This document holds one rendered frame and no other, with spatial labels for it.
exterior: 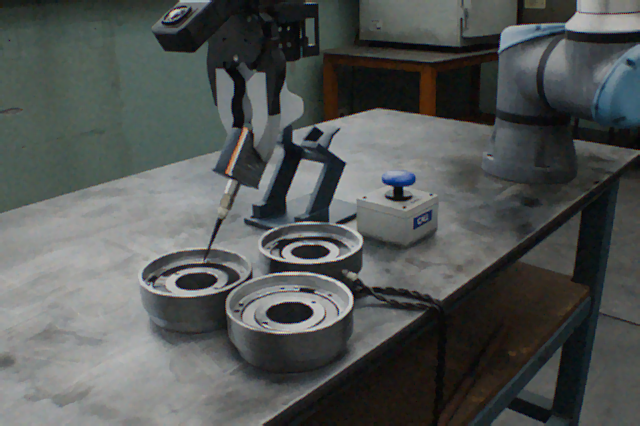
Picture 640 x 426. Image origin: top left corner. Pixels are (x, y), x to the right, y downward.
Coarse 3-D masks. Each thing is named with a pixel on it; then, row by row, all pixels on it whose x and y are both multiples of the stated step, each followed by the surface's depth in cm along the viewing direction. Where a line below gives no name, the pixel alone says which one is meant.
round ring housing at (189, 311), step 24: (144, 264) 59; (168, 264) 62; (240, 264) 62; (144, 288) 55; (168, 288) 57; (192, 288) 61; (216, 288) 58; (168, 312) 54; (192, 312) 54; (216, 312) 55
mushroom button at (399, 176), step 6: (384, 174) 74; (390, 174) 74; (396, 174) 74; (402, 174) 74; (408, 174) 74; (384, 180) 74; (390, 180) 73; (396, 180) 73; (402, 180) 73; (408, 180) 73; (414, 180) 74; (390, 186) 73; (396, 186) 74; (402, 186) 74; (396, 192) 75; (402, 192) 75
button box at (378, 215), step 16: (384, 192) 77; (416, 192) 77; (368, 208) 74; (384, 208) 73; (400, 208) 72; (416, 208) 72; (432, 208) 75; (368, 224) 75; (384, 224) 73; (400, 224) 72; (416, 224) 73; (432, 224) 76; (384, 240) 74; (400, 240) 72; (416, 240) 74
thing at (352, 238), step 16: (288, 224) 69; (304, 224) 69; (320, 224) 69; (336, 224) 68; (272, 240) 67; (352, 240) 67; (272, 256) 61; (288, 256) 64; (304, 256) 67; (320, 256) 67; (336, 256) 64; (352, 256) 61; (272, 272) 61; (288, 272) 60; (304, 272) 60; (320, 272) 60; (336, 272) 61; (352, 272) 62
